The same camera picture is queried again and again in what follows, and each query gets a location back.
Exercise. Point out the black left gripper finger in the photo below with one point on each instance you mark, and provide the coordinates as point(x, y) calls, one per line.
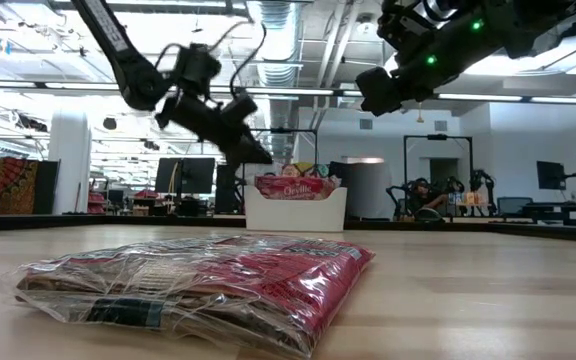
point(254, 146)
point(245, 159)

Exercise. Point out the black background robot arm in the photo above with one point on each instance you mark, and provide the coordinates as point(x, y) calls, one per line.
point(480, 180)
point(393, 192)

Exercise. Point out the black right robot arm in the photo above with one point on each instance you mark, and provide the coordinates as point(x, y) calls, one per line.
point(508, 30)

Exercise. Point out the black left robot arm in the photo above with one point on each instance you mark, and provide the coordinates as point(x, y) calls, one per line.
point(128, 75)

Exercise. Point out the black computer monitor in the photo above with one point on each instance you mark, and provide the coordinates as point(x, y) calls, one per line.
point(199, 175)
point(550, 175)
point(168, 175)

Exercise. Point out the long ceiling light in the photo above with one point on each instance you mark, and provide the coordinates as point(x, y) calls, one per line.
point(493, 97)
point(293, 91)

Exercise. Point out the white lit panel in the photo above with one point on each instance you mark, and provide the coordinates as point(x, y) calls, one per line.
point(363, 160)

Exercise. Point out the white plastic basket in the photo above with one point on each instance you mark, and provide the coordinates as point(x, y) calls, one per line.
point(295, 215)

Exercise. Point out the black ceiling speaker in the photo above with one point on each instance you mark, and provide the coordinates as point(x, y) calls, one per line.
point(109, 123)

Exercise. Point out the person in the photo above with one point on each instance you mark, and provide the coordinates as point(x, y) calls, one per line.
point(425, 192)

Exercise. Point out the white round pillar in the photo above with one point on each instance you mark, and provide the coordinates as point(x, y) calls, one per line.
point(70, 165)

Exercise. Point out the grey office chair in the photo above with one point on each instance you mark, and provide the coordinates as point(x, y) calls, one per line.
point(514, 206)

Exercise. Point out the black desk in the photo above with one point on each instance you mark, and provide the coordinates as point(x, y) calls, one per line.
point(563, 207)

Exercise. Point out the black rectangular stand frame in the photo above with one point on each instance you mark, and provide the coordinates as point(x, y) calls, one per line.
point(438, 136)
point(288, 131)

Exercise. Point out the grey wall vent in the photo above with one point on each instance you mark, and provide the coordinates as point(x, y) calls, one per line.
point(366, 124)
point(440, 125)

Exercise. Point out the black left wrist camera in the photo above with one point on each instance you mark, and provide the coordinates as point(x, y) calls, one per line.
point(240, 109)

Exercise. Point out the silver ceiling air duct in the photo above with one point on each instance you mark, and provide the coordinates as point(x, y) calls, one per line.
point(278, 60)

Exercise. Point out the black aluminium table frame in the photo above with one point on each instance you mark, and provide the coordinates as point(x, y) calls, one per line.
point(118, 221)

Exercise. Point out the red patterned wall hanging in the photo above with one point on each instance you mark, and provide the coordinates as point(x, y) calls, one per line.
point(13, 185)

